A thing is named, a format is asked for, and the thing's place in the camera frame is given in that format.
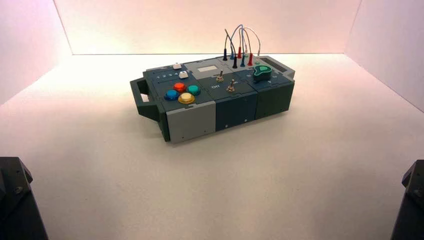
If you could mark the white square key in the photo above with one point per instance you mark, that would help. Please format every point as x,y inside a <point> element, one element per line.
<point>183,75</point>
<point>177,66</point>

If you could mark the blue round push button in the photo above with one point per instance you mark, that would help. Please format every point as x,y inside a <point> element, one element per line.
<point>171,94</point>

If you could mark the green rotary knob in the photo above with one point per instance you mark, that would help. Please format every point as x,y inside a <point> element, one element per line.
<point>262,74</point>

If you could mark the yellow round push button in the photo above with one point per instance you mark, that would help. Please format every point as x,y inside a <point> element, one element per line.
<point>186,97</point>

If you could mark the orange round push button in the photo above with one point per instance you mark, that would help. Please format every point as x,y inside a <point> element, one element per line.
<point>180,87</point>

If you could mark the dark blue-grey control box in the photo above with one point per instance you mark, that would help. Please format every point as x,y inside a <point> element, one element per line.
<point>192,122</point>

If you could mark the metal toggle switch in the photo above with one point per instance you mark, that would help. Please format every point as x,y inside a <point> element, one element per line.
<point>231,87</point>
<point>220,78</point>

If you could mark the teal round push button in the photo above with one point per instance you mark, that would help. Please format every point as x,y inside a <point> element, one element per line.
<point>193,89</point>

